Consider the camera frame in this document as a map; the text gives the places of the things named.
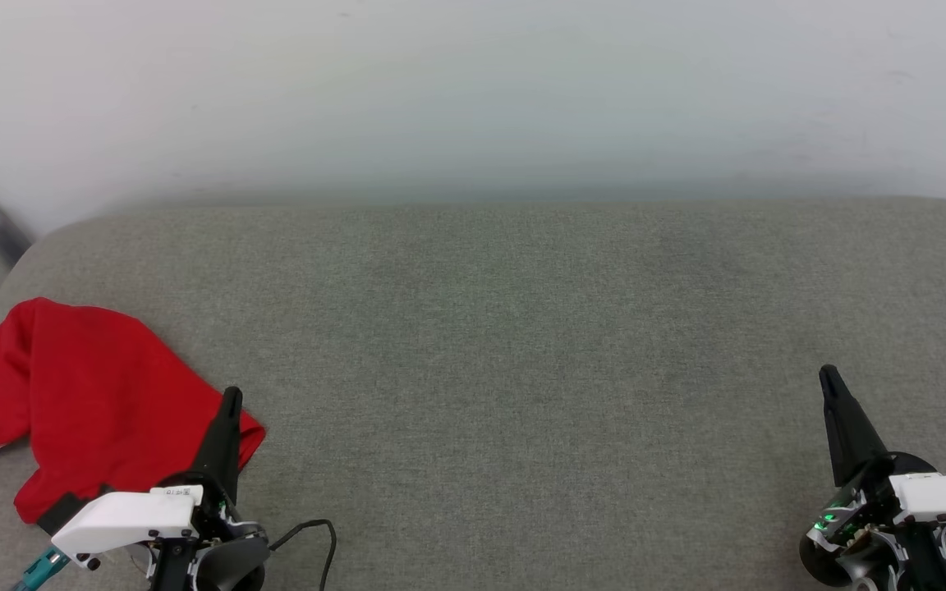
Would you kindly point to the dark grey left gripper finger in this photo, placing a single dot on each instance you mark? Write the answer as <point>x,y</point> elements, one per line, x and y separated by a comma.
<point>222,451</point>

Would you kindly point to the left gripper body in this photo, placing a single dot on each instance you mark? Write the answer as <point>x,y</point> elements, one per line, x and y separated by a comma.
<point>227,558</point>

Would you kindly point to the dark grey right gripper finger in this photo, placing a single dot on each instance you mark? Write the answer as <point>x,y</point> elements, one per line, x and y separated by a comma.
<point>849,435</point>

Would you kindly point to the red and white basketball jersey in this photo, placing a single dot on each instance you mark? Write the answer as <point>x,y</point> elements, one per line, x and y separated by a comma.
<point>87,386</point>

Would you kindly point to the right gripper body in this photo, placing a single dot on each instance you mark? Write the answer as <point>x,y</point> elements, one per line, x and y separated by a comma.
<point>867,529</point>

